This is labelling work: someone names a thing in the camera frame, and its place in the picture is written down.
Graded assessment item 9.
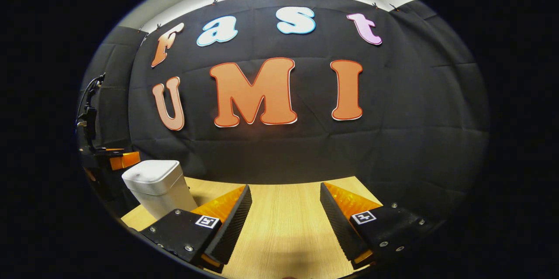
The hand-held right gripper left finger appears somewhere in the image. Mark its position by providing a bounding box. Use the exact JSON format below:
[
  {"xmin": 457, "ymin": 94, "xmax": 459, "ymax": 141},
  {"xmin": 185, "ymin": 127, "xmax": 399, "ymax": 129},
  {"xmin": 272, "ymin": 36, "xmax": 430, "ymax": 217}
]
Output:
[{"xmin": 140, "ymin": 183, "xmax": 253, "ymax": 275}]

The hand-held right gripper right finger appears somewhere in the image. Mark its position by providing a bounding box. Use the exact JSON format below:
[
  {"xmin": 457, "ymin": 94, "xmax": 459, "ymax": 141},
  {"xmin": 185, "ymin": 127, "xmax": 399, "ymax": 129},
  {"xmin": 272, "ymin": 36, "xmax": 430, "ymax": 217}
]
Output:
[{"xmin": 320, "ymin": 182, "xmax": 442, "ymax": 271}]

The black backdrop cloth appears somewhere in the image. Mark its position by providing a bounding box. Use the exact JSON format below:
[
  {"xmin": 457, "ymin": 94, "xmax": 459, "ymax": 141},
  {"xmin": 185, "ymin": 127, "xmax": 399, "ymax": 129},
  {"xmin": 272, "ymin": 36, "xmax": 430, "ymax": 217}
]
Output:
[
  {"xmin": 389, "ymin": 0, "xmax": 490, "ymax": 223},
  {"xmin": 128, "ymin": 0, "xmax": 437, "ymax": 186},
  {"xmin": 79, "ymin": 26, "xmax": 149, "ymax": 151}
]

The white desktop garbage bin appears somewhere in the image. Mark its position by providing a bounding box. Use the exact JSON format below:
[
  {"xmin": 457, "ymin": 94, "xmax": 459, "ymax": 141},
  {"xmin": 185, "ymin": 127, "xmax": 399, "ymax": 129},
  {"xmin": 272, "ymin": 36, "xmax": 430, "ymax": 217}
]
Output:
[{"xmin": 121, "ymin": 160, "xmax": 199, "ymax": 220}]

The row of black cloth clips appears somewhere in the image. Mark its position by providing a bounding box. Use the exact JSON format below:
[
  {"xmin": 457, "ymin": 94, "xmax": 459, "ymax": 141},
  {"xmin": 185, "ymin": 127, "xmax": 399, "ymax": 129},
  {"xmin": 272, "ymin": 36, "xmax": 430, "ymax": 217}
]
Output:
[{"xmin": 138, "ymin": 0, "xmax": 399, "ymax": 33}]

